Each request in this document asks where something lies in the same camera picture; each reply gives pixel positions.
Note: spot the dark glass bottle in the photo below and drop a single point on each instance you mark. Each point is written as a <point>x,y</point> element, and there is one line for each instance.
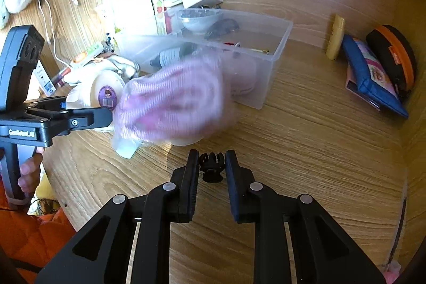
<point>173,55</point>

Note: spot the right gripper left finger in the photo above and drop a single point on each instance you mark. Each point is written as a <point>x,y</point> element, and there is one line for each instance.
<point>128,238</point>

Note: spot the clear plastic storage bin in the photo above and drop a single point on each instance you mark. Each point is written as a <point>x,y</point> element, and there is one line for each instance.
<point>261,37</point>

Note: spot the pink round candle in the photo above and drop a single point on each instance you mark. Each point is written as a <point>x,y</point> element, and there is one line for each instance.
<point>240,73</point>

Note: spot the black orange round case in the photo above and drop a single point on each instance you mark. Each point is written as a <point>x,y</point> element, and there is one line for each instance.
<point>396,56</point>

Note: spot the white paper stand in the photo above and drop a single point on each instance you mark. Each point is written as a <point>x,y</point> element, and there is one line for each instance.
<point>135,16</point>

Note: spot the white tape roll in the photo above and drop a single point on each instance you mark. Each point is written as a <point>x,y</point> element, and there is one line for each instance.
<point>103,90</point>

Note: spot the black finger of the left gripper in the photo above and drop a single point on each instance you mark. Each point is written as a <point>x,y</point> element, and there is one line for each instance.
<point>83,120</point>

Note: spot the white bowl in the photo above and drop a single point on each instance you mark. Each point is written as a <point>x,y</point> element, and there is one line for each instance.
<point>199,21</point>

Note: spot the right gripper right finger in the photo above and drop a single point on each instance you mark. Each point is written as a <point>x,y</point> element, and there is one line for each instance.
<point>295,238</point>

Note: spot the blue pencil pouch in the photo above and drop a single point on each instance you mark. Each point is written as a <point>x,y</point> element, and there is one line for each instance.
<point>367,79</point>

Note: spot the orange sleeve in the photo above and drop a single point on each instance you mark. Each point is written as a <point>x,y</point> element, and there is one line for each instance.
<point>30,242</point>

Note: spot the person's left hand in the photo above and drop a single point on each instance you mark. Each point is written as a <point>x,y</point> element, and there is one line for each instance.
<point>30,172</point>

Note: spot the small black clip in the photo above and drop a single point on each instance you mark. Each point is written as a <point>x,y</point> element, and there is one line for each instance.
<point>211,166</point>

